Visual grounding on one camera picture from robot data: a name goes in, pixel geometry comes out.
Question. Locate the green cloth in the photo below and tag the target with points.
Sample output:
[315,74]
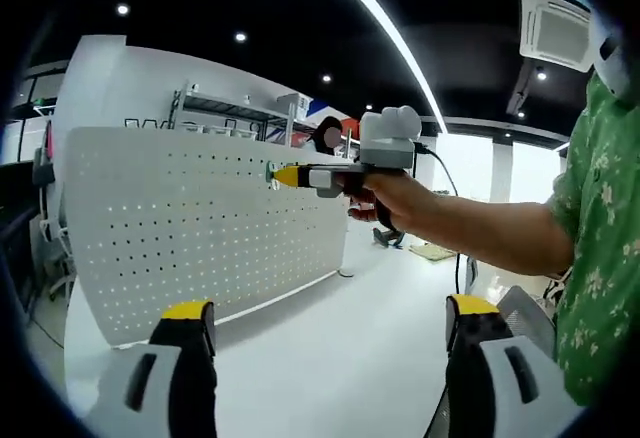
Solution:
[432,253]

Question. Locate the white worn device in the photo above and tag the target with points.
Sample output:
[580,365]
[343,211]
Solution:
[612,68]

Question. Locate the ceiling spotlights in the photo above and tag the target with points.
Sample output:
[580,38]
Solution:
[241,36]

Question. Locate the white storage box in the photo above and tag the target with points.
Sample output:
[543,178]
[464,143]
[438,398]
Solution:
[292,105]

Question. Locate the dark grey curved device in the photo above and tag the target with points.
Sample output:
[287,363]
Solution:
[387,238]

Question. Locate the long ceiling light strip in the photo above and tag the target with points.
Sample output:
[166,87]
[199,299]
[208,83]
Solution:
[400,33]

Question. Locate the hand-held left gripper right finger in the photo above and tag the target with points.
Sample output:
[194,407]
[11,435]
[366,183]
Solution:
[475,338]

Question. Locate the green floral shirt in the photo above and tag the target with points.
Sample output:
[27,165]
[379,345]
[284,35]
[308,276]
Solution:
[600,208]

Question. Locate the grey mesh chair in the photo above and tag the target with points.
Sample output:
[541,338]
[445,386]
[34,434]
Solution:
[527,320]

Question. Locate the white perforated mounting plate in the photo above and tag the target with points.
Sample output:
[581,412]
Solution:
[175,218]

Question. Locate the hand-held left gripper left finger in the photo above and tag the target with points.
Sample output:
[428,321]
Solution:
[185,338]

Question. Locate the white ceiling air conditioner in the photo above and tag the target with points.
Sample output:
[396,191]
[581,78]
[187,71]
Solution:
[555,33]

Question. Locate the green hook assembly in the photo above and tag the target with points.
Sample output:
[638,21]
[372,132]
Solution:
[271,173]

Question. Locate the grey metal shelf unit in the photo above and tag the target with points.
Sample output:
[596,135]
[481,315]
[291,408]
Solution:
[220,108]

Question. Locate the grey hanging bag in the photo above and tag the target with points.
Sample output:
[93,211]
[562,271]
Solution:
[43,173]

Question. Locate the white office chair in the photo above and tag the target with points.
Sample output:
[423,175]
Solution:
[55,258]

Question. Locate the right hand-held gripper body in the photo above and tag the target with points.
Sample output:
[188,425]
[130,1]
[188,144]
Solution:
[390,138]

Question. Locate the person's right hand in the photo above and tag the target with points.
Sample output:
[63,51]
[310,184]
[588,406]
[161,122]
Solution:
[400,203]

